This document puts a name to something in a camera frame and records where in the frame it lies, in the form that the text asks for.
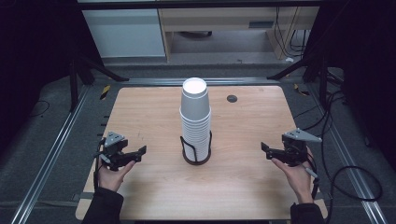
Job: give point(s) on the stack of white paper cups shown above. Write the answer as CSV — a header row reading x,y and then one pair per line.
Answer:
x,y
195,124

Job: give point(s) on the person's left hand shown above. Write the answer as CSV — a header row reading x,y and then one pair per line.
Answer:
x,y
113,177

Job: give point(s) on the person's right hand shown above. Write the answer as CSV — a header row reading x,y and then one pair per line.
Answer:
x,y
297,180

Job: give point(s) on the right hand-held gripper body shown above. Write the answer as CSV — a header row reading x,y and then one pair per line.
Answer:
x,y
295,146

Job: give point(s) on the yellow black tape strip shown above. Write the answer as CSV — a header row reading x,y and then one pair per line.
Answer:
x,y
299,89
105,92

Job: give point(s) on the black table grommet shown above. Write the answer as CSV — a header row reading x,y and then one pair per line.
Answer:
x,y
232,99

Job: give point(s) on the white cabinet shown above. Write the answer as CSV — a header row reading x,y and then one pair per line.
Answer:
x,y
124,32

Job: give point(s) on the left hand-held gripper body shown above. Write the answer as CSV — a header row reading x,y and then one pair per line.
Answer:
x,y
114,149

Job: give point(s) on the black metal stand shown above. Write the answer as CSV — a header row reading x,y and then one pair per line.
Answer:
x,y
323,77
74,84

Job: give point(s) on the metal floor rail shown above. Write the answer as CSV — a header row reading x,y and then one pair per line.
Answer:
x,y
351,174
46,161
155,81

